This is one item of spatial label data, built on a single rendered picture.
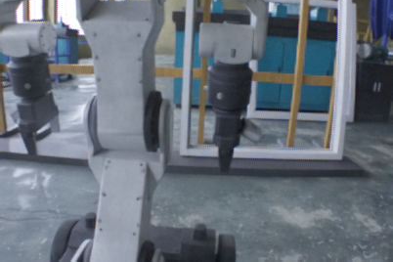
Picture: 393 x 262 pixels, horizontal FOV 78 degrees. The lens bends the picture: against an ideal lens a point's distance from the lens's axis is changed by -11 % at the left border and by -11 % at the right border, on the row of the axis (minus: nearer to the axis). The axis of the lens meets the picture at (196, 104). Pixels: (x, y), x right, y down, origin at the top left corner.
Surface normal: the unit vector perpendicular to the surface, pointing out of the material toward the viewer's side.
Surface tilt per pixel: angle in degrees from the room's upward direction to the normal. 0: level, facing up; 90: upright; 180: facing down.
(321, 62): 90
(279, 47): 90
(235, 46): 101
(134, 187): 60
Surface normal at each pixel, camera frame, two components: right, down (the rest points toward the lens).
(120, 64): -0.07, 0.37
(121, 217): -0.03, -0.31
